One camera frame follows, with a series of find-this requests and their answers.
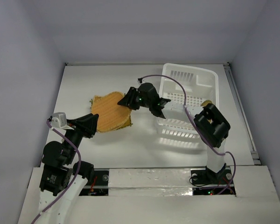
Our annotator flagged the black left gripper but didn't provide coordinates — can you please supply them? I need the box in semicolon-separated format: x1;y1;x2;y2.
63;112;99;162

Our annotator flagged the white plastic dish rack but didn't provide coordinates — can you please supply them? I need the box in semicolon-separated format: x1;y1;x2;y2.
155;63;219;141

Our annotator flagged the rounded woven bamboo tray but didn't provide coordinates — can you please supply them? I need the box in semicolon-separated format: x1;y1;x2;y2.
91;94;131;131

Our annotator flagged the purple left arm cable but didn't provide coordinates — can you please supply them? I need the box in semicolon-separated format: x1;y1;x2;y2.
29;119;82;224

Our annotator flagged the aluminium side rail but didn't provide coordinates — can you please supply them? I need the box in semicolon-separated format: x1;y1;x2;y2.
223;63;262;166

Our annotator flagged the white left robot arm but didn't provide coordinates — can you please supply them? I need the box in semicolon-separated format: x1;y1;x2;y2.
32;112;99;224

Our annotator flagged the round woven bamboo plate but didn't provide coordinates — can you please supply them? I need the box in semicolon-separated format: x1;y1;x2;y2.
201;100;212;123

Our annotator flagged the square woven bamboo tray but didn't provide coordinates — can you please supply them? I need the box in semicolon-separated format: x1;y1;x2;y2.
90;96;133;131

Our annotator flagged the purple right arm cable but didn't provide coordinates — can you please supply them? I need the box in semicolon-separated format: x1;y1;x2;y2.
140;74;236;196

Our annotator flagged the rounded square woven basket plate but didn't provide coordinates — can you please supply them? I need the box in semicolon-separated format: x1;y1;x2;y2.
91;91;132;133

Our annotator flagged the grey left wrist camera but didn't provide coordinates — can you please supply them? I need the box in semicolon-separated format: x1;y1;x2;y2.
50;112;67;128

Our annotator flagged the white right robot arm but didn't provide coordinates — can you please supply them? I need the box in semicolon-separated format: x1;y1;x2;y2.
91;83;231;183

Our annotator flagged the white foam front panel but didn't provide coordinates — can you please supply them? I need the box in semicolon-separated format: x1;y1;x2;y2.
17;165;280;224

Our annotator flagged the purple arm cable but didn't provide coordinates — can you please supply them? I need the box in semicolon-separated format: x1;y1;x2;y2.
29;119;82;224
140;74;236;196

